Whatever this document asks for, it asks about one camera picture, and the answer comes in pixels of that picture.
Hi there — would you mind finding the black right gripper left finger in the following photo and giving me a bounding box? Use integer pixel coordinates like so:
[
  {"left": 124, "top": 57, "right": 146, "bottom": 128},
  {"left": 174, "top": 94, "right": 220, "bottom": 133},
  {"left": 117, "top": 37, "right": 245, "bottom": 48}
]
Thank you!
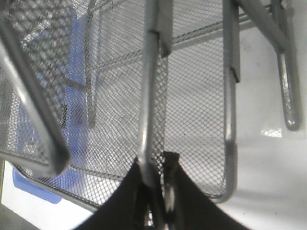
[{"left": 76, "top": 160, "right": 156, "bottom": 230}]

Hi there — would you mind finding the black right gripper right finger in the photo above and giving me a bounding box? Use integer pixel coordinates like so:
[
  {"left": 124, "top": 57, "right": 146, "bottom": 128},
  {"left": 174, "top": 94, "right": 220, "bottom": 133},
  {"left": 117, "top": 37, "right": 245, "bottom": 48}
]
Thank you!
[{"left": 163, "top": 151, "right": 247, "bottom": 230}]

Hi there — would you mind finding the blue plastic tray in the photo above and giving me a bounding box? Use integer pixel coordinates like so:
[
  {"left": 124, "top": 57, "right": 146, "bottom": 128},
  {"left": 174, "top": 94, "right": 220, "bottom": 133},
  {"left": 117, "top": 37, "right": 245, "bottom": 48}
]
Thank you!
[{"left": 15, "top": 9, "right": 89, "bottom": 203}]

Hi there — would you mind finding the silver mesh rack frame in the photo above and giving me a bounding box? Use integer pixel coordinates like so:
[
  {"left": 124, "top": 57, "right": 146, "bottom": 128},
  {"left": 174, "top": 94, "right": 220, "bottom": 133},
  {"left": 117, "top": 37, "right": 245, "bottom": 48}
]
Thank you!
[{"left": 78, "top": 0, "right": 301, "bottom": 142}]

